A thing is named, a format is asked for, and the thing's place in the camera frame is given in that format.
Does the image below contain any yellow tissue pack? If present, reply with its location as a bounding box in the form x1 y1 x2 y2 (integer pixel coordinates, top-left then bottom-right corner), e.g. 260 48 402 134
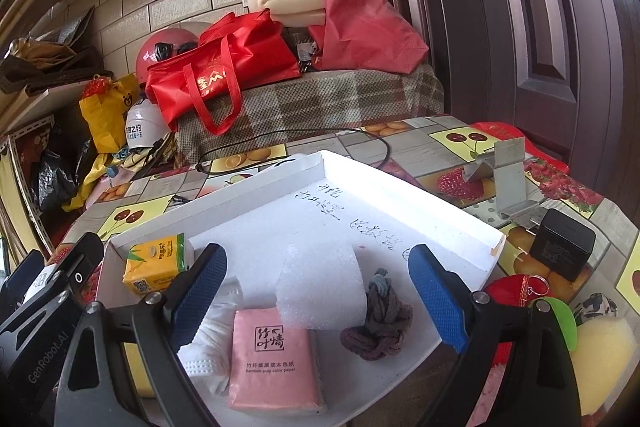
122 233 194 296

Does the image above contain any white towel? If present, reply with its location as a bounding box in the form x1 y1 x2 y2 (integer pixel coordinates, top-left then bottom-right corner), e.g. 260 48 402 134
178 277 244 401

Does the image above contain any red plush apple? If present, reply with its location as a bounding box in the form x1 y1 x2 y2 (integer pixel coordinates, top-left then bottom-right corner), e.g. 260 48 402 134
485 274 578 352

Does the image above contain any blue grey knotted rope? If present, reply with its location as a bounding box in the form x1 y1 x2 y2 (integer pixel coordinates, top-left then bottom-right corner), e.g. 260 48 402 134
339 267 414 362

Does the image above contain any pink tissue pack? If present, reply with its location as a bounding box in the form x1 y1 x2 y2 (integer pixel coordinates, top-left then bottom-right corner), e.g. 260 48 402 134
228 308 326 416

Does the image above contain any white foam sheet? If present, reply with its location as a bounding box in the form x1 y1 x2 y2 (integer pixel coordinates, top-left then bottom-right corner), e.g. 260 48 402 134
274 235 367 331

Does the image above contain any cow print cloth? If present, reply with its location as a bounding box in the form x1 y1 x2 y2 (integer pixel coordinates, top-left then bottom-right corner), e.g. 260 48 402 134
574 293 618 326

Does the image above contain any cream yellow sponge block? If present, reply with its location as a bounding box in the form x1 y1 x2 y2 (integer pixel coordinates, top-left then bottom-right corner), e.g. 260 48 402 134
570 317 637 416

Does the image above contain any white cardboard box tray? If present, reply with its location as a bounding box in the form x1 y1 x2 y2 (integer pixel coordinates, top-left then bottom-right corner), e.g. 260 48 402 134
96 150 506 426

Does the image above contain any black power adapter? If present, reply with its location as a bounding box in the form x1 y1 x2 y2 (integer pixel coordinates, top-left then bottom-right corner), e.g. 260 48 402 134
529 209 596 282

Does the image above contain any grey metal phone stand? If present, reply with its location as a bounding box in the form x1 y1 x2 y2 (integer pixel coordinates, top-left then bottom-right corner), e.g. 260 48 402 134
462 138 544 230

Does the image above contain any white helmet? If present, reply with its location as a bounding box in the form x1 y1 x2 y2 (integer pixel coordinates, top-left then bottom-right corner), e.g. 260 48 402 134
125 98 169 150

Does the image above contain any yellow plastic bag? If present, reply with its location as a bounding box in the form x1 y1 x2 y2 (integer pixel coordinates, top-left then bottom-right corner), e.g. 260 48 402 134
79 74 140 154

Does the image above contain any plaid covered bench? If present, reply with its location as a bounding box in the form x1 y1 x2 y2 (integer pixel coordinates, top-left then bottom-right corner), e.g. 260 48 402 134
176 62 445 167

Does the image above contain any bright red tote bag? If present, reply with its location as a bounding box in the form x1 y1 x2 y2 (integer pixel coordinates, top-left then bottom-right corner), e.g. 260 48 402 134
145 10 300 135

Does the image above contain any red helmet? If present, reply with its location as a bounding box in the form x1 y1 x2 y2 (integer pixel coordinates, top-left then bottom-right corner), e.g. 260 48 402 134
136 27 198 83

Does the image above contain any dull red fabric bag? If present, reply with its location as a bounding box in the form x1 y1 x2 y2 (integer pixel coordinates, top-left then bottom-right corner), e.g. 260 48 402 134
308 0 428 75

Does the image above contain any black cable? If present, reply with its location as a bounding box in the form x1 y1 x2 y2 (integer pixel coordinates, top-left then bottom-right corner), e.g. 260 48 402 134
194 126 393 176

